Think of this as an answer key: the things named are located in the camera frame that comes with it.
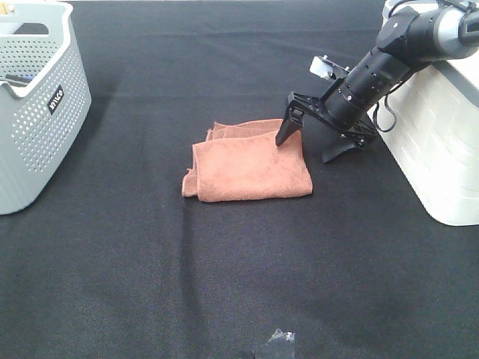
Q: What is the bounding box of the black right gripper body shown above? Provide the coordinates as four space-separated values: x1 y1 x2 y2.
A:
287 91 377 142

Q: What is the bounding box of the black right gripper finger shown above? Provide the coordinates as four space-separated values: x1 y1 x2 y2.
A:
321 137 366 163
275 108 304 147

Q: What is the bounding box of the brown towel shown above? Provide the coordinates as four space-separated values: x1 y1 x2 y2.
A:
182 119 313 203

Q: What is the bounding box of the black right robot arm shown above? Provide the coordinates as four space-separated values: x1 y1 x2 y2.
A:
275 1 478 163

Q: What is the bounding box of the white plastic bin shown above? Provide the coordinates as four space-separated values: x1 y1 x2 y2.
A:
368 0 479 227

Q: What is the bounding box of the black table cloth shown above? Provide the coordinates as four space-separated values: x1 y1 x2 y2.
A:
1 1 478 358

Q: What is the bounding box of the grey perforated laundry basket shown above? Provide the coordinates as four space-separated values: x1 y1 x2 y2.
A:
1 1 91 215

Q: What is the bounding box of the black cable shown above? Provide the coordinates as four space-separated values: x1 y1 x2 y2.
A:
372 93 397 133

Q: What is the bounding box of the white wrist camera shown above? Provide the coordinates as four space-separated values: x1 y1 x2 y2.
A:
309 56 334 80

